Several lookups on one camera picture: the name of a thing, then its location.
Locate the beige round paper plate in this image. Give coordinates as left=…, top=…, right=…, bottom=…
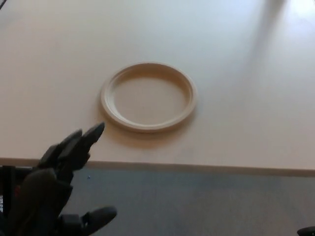
left=100, top=61, right=198, bottom=134

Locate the black furniture frame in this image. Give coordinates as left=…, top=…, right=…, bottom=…
left=0, top=165, right=40, bottom=215

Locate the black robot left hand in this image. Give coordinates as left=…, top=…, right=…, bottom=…
left=0, top=122, right=118, bottom=236

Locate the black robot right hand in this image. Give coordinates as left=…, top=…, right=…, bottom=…
left=297, top=226, right=315, bottom=236

